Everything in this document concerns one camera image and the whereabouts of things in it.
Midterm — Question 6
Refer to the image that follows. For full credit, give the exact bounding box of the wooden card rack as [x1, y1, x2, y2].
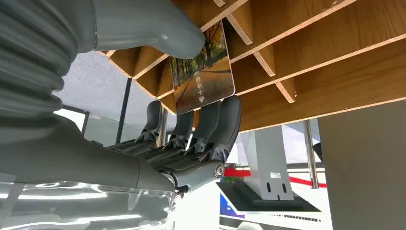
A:
[98, 0, 406, 133]

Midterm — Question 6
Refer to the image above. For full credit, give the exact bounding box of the thin black pole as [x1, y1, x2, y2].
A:
[115, 78, 132, 144]

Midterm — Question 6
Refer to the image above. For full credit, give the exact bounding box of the ribbed grey right arm sleeve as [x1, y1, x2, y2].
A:
[0, 0, 80, 121]

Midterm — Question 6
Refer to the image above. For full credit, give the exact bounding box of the red barrier belt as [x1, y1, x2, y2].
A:
[223, 167, 327, 188]

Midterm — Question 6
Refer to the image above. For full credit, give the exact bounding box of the black stand base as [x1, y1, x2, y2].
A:
[217, 181, 321, 213]

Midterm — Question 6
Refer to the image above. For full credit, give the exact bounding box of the white stand column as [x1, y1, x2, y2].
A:
[239, 125, 295, 201]

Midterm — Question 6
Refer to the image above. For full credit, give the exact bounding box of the grey panel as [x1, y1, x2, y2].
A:
[318, 100, 406, 230]

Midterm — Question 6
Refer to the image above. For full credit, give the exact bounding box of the chrome barrier post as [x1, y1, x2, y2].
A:
[303, 120, 319, 189]

